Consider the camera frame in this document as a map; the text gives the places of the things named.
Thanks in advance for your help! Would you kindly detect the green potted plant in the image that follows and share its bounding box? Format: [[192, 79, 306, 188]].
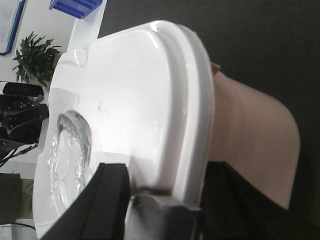
[[12, 32, 62, 87]]

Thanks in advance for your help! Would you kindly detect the blue crate at left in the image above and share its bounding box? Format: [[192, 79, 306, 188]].
[[49, 0, 103, 19]]

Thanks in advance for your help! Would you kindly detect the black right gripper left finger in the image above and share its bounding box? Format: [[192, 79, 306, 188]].
[[42, 163, 130, 240]]

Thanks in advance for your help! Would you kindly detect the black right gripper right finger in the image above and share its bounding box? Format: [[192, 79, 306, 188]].
[[201, 161, 320, 240]]

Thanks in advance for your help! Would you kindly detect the white bin lid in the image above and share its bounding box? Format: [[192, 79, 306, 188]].
[[33, 20, 214, 238]]

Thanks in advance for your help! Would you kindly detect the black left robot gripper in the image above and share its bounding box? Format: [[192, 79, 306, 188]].
[[0, 81, 49, 144]]

